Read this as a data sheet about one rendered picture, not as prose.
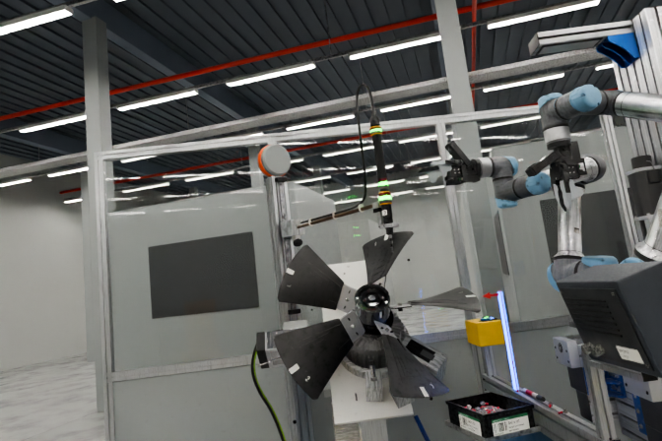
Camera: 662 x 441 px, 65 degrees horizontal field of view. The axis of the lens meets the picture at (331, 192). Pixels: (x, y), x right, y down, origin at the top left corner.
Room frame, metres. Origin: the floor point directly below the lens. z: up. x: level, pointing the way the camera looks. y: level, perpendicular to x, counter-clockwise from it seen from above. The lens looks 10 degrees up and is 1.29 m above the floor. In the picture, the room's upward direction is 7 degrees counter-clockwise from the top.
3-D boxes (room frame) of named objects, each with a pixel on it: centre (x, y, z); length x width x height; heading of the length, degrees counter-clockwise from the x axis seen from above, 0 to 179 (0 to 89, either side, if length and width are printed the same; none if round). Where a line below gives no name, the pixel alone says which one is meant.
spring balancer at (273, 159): (2.38, 0.25, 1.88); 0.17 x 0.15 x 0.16; 92
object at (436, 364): (1.84, -0.24, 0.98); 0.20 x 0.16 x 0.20; 2
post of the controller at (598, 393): (1.29, -0.57, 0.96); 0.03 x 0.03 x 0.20; 2
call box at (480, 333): (2.12, -0.54, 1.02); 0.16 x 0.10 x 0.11; 2
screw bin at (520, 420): (1.65, -0.39, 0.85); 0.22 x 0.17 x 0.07; 17
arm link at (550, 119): (1.58, -0.72, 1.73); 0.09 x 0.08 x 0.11; 21
